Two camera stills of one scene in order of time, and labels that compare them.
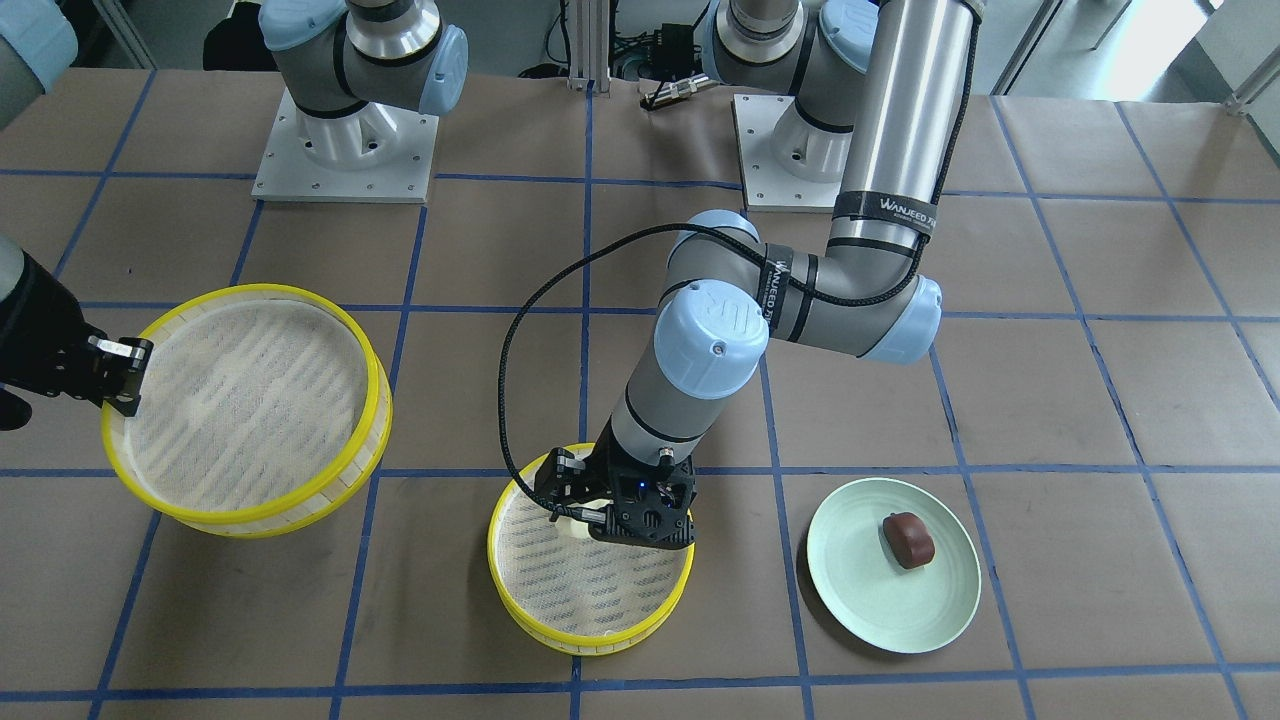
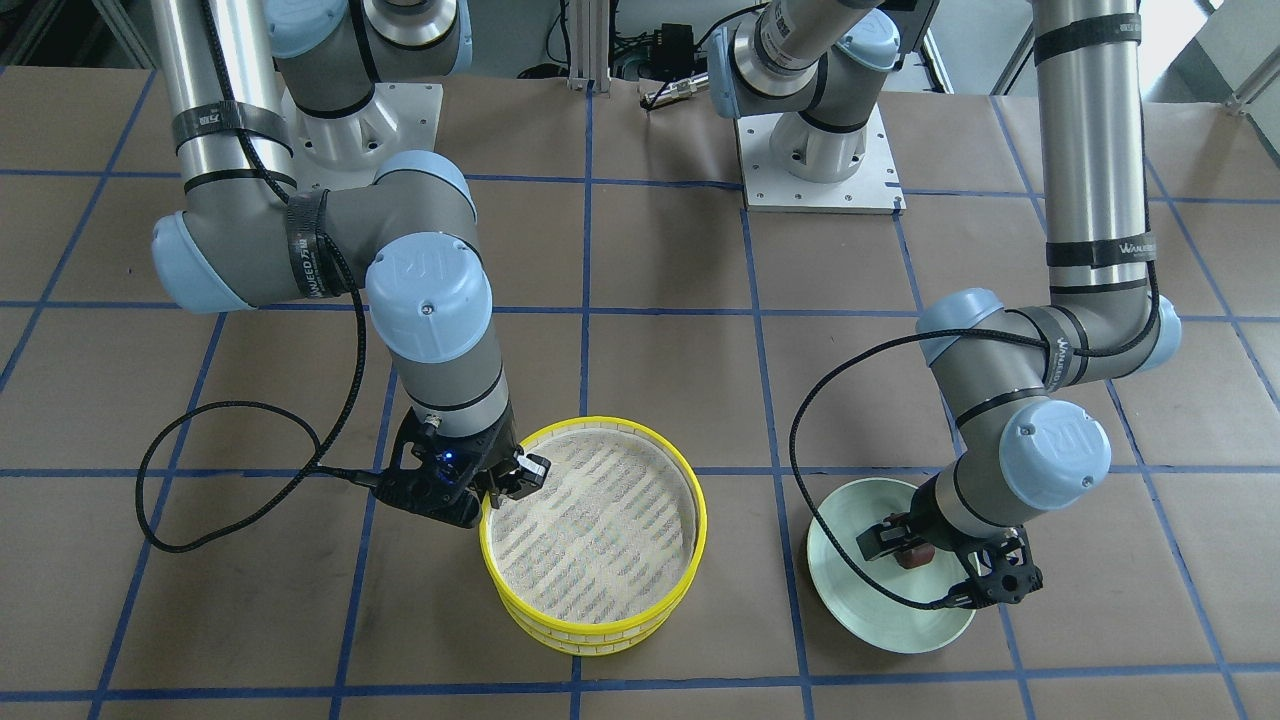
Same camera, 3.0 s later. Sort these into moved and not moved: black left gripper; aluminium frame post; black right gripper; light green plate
Moved: black left gripper; black right gripper
Not moved: aluminium frame post; light green plate
